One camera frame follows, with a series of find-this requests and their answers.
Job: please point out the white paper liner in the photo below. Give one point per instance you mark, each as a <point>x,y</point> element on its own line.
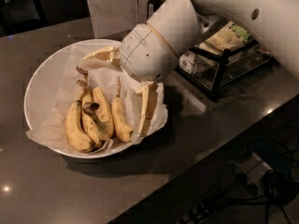
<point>56,115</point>

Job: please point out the black power strip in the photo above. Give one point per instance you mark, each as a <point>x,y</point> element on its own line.
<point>200,212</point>

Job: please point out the yellow sugar packets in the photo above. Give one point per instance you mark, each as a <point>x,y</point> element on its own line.
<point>225,38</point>

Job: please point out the tall yellow banana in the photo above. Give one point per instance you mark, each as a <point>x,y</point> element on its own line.
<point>103,112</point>

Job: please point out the single yellow banana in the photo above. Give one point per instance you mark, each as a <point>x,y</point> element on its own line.
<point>122,128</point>

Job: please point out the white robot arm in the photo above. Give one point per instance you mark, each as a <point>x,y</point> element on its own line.
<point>273,23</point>

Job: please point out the leftmost yellow banana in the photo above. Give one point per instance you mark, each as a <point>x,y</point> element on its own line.
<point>75,135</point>

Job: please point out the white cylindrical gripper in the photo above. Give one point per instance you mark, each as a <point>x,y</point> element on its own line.
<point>146,54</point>

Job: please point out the white round bowl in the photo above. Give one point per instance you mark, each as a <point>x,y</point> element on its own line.
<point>46,78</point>

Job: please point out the white paper bag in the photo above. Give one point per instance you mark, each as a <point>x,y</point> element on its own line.
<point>110,17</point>

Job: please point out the middle short yellow banana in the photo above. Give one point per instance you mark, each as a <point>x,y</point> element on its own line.
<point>91,124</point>

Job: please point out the black wire condiment rack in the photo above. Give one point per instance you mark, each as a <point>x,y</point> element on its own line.
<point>210,70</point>

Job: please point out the green tea packets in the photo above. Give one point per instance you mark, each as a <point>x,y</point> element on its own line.
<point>240,32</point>

